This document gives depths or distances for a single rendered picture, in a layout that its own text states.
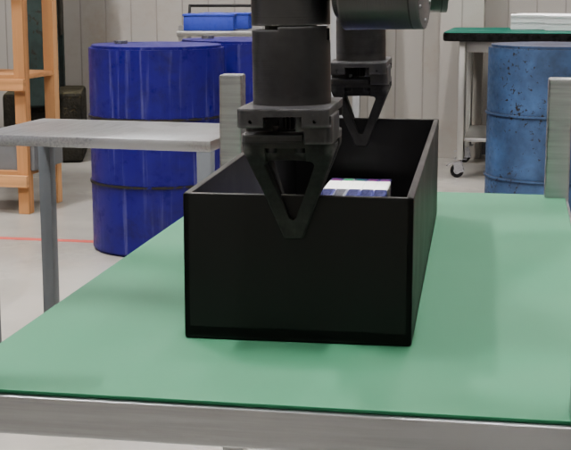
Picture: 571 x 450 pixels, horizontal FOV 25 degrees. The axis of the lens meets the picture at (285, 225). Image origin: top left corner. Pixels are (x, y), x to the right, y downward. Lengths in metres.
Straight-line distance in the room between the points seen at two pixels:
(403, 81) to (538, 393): 8.73
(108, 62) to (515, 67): 1.84
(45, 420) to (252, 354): 0.16
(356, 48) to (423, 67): 8.07
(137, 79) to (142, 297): 4.67
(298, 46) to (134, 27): 9.05
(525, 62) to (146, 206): 1.84
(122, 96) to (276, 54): 4.89
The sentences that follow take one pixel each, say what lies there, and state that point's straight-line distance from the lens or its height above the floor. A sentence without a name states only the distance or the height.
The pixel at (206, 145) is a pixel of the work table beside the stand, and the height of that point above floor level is 0.79.
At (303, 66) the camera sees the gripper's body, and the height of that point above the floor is 1.16.
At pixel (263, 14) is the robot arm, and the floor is 1.19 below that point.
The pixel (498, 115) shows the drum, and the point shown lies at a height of 0.61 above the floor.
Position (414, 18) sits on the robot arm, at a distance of 0.91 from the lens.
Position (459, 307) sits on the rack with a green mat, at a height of 0.95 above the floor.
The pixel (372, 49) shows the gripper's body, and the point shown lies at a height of 1.14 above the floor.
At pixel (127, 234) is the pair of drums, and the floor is 0.11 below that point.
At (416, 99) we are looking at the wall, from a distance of 9.58.
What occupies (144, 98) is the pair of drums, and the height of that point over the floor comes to 0.72.
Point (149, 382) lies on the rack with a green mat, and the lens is 0.89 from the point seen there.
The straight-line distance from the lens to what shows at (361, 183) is 1.46.
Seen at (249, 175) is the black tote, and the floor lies 1.04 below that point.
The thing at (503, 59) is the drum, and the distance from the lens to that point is 6.12.
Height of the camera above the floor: 1.21
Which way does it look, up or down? 10 degrees down
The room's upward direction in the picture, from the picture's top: straight up
